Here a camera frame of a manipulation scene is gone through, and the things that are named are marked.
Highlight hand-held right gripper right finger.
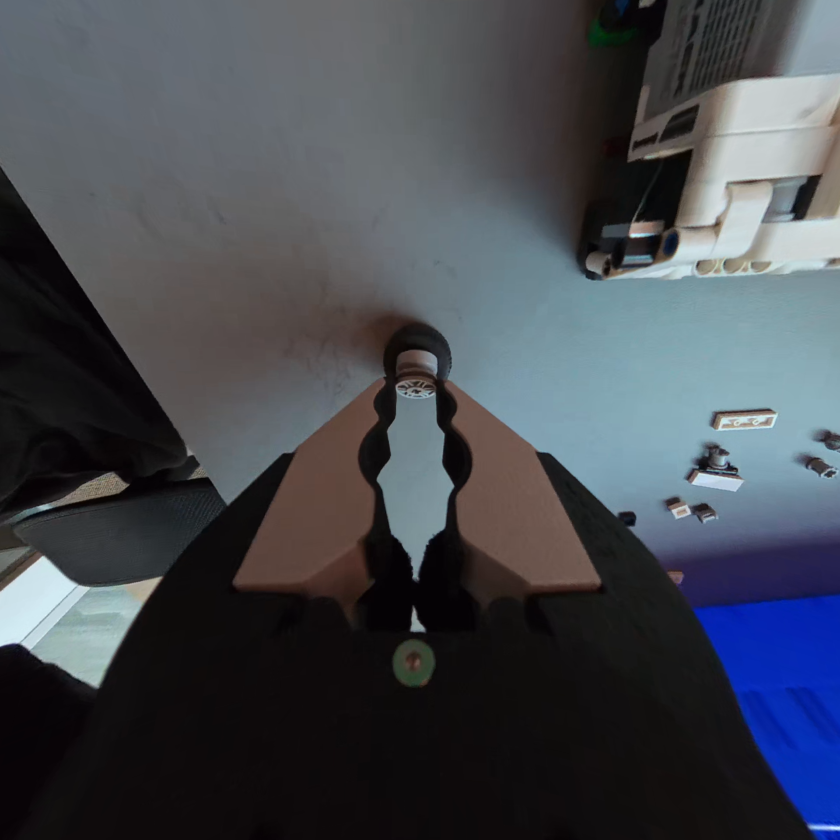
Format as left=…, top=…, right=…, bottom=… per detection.
left=436, top=381, right=602, bottom=601

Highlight black mesh office chair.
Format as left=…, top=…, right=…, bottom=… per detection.
left=12, top=477, right=228, bottom=588

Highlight scattered small toy brick pieces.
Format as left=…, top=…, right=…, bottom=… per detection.
left=616, top=407, right=840, bottom=529

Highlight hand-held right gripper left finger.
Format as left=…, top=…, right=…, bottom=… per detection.
left=233, top=377, right=399, bottom=608

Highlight grey ribbed cylinder piece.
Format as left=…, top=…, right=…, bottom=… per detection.
left=394, top=350, right=439, bottom=400

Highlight blue plastic bin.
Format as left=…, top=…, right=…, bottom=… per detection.
left=691, top=592, right=840, bottom=833

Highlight partly built toy truck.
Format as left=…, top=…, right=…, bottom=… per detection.
left=576, top=0, right=840, bottom=283

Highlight small black toy wheel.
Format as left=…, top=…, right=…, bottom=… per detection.
left=382, top=321, right=453, bottom=385

